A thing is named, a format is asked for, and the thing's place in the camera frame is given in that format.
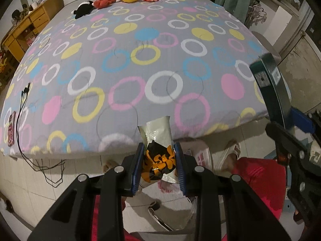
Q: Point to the wooden desk with drawers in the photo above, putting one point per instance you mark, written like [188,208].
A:
[15,40]

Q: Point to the white orange snack packet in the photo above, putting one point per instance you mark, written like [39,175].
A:
[159,161]

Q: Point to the white slipper foot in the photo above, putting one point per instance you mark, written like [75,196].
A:
[109,164]
[225,162]

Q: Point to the red trousers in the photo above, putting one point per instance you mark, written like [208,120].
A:
[265,176]

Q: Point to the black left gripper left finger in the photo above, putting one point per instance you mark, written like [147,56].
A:
[92,206]

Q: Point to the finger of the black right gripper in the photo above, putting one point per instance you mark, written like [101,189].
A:
[302,121]
[287,145]

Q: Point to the red patterned phone case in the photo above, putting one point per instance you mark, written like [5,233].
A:
[11,129]

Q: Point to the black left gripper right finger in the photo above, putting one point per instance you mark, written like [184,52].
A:
[247,216]

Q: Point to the white red plastic trash bag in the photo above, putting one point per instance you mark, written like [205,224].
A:
[194,181]

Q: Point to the black white plush toy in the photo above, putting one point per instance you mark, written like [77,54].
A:
[85,8]

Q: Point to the white slipper right foot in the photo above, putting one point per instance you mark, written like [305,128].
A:
[225,162]

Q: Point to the dark green long box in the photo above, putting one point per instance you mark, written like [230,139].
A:
[273,91]

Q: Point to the white slipper left foot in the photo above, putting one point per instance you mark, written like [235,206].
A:
[109,164]

